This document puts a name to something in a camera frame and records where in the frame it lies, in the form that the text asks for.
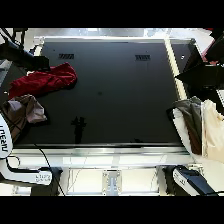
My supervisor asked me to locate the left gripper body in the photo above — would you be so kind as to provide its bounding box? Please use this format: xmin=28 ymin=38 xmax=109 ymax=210
xmin=31 ymin=55 xmax=51 ymax=72

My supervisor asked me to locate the red T-shirt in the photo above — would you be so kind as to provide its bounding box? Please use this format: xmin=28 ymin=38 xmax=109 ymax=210
xmin=8 ymin=62 xmax=78 ymax=100

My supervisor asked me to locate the brown garment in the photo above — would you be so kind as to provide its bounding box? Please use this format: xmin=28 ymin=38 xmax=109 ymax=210
xmin=0 ymin=94 xmax=48 ymax=143

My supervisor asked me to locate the white garment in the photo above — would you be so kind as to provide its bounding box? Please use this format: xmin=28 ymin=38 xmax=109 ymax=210
xmin=172 ymin=108 xmax=224 ymax=176

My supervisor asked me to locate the dark grey garment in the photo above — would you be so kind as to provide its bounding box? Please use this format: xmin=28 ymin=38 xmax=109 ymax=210
xmin=166 ymin=96 xmax=204 ymax=156

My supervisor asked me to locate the cream garment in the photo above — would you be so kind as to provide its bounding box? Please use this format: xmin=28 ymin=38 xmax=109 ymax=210
xmin=200 ymin=99 xmax=224 ymax=164

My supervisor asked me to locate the black cable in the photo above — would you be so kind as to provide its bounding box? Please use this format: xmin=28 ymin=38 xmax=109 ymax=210
xmin=32 ymin=143 xmax=66 ymax=197

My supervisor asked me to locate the silver frame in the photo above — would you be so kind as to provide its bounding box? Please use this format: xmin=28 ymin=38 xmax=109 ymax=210
xmin=6 ymin=34 xmax=208 ymax=197

